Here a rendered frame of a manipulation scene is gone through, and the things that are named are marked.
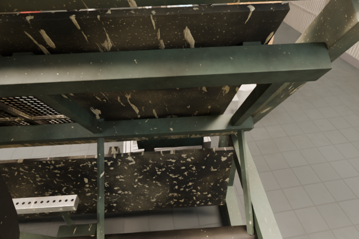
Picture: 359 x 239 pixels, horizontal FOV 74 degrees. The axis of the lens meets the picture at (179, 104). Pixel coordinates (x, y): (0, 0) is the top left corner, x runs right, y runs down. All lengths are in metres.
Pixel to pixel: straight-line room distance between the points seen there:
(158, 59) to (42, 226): 2.04
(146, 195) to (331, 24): 1.53
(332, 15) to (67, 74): 0.67
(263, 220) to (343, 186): 1.49
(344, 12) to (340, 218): 2.01
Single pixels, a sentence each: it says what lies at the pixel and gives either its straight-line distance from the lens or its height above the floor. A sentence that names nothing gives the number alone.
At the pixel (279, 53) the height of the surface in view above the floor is 1.67.
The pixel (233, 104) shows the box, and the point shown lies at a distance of 1.75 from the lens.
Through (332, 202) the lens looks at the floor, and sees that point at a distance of 2.57.
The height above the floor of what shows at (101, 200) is 0.86.
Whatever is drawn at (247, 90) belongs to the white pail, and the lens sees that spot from 2.89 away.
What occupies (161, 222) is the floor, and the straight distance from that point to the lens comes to 2.18.
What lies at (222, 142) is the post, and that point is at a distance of 2.05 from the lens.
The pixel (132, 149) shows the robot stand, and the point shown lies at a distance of 2.36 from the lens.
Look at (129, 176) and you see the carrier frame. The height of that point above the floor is 0.62.
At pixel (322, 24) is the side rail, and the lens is 0.77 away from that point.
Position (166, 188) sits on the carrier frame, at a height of 0.47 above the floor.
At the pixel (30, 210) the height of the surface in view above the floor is 1.00.
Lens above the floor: 1.95
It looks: 38 degrees down
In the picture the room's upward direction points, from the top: 2 degrees counter-clockwise
